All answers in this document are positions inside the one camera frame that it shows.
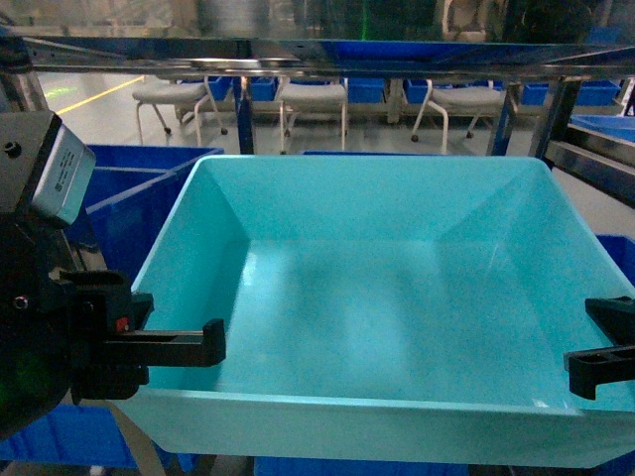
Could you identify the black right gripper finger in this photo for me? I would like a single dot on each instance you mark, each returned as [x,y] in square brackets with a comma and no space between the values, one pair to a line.
[591,368]

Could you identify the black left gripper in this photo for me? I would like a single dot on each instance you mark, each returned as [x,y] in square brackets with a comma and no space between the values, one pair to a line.
[53,313]

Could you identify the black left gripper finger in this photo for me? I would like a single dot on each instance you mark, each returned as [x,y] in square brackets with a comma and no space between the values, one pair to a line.
[614,317]

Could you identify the teal plastic bin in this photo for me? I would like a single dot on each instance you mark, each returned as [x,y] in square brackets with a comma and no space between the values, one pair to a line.
[382,308]

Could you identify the blue bin right shelf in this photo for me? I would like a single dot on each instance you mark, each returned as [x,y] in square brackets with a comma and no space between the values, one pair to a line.
[621,250]

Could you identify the blue bin shelf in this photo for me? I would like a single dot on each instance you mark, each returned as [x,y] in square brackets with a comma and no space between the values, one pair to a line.
[129,197]
[621,250]

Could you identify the blue bin left shelf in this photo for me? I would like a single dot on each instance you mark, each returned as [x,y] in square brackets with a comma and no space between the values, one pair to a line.
[129,197]

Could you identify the blue bin bottom left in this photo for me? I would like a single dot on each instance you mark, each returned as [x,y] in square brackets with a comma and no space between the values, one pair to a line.
[76,435]

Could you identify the blue bin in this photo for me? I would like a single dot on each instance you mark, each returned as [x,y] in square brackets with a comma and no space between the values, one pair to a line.
[311,466]
[76,435]

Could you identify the blue bin bottom centre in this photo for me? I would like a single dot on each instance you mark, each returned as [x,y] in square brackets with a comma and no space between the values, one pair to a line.
[311,466]

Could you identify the grey chair left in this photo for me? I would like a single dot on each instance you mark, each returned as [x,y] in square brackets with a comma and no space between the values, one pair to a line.
[176,93]

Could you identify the grey chair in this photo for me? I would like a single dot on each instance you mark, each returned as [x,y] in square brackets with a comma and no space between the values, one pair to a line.
[292,95]
[476,98]
[176,93]

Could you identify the grey chair right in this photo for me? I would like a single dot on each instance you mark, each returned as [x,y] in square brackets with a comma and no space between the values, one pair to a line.
[476,98]

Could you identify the grey chair middle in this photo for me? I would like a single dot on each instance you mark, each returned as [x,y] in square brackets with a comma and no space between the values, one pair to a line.
[292,95]

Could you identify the stainless steel rack frame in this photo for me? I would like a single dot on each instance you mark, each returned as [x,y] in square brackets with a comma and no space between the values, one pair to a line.
[22,57]

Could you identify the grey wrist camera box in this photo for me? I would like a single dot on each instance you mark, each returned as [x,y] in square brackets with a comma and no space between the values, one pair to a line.
[65,178]

